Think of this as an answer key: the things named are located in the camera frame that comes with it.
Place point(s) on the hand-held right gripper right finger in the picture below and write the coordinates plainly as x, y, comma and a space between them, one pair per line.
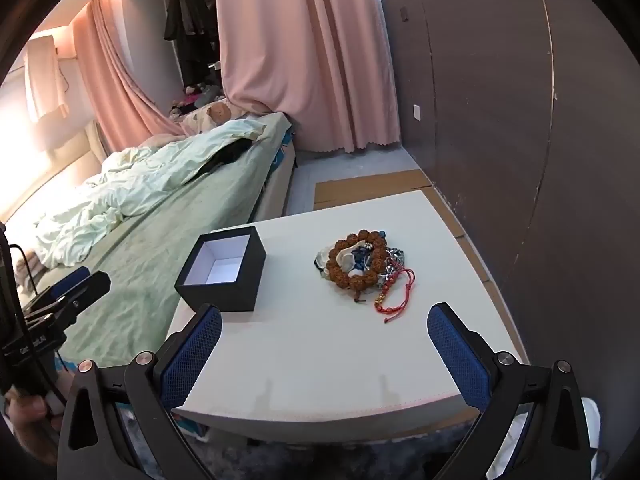
457, 360

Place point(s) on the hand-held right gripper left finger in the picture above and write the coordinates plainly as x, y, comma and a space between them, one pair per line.
192, 357

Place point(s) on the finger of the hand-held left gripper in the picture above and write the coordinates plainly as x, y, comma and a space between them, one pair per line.
70, 279
87, 290

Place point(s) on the black jewelry box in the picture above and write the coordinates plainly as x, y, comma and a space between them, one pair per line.
225, 297

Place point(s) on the person's left hand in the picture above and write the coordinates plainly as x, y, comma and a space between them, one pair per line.
27, 415

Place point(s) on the bed with green sheet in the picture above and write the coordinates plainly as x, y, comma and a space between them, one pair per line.
150, 240

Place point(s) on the light green duvet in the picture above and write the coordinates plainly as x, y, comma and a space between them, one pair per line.
150, 175

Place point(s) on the white cloth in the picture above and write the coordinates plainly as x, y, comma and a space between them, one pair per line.
591, 422

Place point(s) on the narrow pink curtain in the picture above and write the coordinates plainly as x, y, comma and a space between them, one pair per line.
120, 90

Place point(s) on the white hanging garment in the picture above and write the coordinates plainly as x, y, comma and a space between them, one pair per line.
45, 80

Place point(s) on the cream plush toy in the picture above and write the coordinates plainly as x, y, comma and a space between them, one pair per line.
210, 114

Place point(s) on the pile of plush toys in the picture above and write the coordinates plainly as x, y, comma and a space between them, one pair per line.
197, 96

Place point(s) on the dark hanging clothes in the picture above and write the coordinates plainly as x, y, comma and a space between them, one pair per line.
187, 25

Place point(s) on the wide pink curtain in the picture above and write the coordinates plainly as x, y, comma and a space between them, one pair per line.
300, 50

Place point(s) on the white wall socket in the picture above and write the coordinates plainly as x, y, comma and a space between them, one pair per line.
417, 111

